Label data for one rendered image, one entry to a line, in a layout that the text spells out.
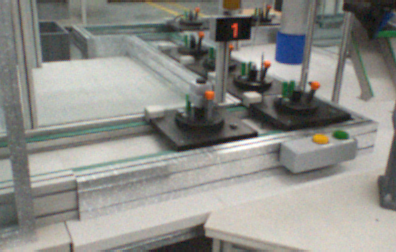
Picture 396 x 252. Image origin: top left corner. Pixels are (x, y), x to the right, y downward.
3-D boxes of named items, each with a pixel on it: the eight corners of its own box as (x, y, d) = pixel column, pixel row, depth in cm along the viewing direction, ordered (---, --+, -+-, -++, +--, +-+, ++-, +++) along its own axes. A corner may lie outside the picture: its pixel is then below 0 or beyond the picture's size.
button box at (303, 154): (355, 159, 125) (359, 139, 122) (294, 174, 116) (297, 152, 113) (337, 149, 130) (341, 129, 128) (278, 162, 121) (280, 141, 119)
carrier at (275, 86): (299, 95, 158) (304, 60, 153) (241, 104, 148) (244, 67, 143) (260, 76, 178) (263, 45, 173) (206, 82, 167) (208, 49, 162)
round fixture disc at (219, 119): (233, 127, 124) (234, 120, 123) (187, 135, 118) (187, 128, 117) (209, 110, 136) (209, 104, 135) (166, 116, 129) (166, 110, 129)
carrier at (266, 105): (350, 120, 138) (357, 81, 133) (286, 132, 128) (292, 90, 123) (300, 95, 158) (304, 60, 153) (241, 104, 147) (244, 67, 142)
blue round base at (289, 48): (310, 63, 234) (314, 34, 228) (286, 66, 227) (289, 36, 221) (292, 56, 247) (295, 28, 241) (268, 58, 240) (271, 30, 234)
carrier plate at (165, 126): (258, 138, 123) (258, 131, 122) (177, 153, 113) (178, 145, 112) (215, 108, 143) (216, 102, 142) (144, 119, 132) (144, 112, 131)
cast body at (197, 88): (212, 106, 123) (214, 81, 120) (198, 108, 121) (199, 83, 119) (198, 96, 130) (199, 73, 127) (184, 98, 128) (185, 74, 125)
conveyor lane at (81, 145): (346, 147, 141) (351, 117, 137) (74, 206, 105) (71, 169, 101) (290, 115, 164) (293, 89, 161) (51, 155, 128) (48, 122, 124)
